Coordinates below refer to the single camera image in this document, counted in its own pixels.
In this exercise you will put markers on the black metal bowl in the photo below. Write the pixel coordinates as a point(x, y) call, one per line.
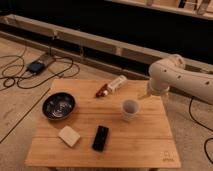
point(58, 106)

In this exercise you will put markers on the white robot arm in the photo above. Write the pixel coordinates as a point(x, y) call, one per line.
point(170, 72)

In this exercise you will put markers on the white sponge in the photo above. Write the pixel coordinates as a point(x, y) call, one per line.
point(69, 136)

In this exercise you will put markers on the wooden table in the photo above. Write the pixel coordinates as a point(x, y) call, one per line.
point(144, 142)

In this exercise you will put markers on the black rectangular remote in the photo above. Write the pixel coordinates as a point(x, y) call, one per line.
point(100, 138)

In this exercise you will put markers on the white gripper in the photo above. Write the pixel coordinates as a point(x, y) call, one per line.
point(156, 88)

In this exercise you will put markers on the blue power adapter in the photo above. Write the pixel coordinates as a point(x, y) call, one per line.
point(35, 67)

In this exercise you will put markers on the white cup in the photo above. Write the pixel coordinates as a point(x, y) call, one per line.
point(129, 109)

